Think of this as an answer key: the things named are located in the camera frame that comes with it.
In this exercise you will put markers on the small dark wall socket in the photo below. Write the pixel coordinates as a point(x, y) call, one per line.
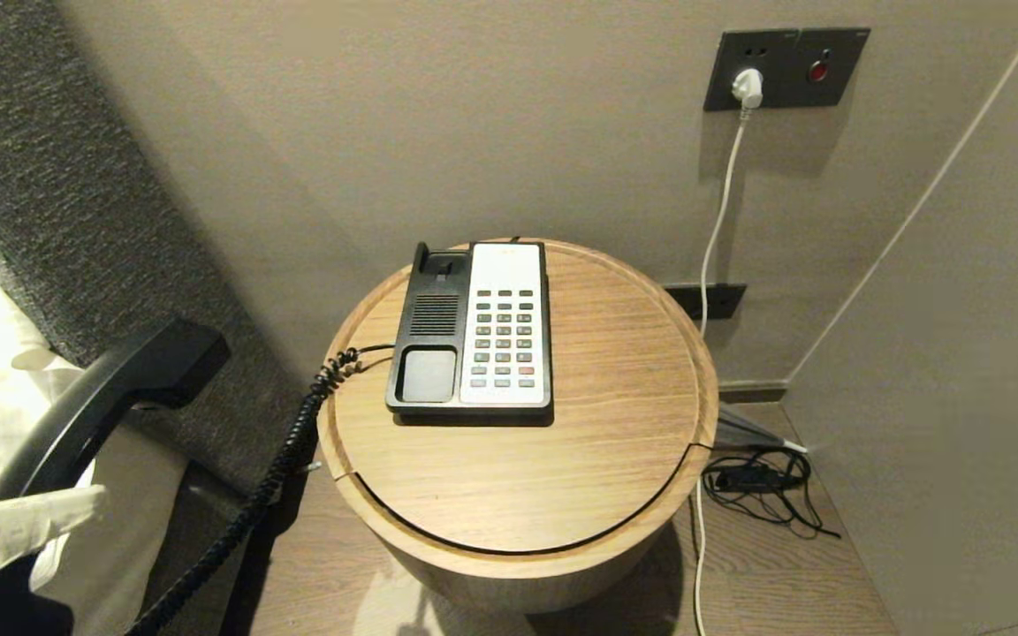
point(725, 300)

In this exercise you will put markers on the dark grey bed base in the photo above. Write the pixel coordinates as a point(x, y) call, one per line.
point(200, 530)

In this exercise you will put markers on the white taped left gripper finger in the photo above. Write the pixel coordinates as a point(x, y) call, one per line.
point(14, 530)

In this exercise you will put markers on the black and white telephone base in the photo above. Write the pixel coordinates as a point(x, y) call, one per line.
point(509, 265)

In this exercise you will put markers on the white power plug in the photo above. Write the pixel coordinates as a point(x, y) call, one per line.
point(746, 87)

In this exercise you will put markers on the beige bed mattress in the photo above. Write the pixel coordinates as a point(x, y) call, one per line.
point(129, 495)

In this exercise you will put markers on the wooden skirting board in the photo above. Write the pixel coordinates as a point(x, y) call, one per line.
point(752, 393)

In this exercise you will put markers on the transparent folded umbrella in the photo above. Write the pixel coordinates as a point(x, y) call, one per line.
point(739, 433)

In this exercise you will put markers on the dark grey wall outlet plate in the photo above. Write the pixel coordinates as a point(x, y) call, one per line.
point(721, 71)

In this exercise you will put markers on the round wooden side table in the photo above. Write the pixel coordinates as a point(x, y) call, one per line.
point(597, 424)

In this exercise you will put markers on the dark grey red button plate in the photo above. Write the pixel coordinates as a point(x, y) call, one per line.
point(840, 87)

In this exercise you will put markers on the grey upholstered headboard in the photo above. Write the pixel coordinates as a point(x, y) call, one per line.
point(76, 177)

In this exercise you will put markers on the black telephone handset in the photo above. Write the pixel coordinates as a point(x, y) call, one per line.
point(155, 358)

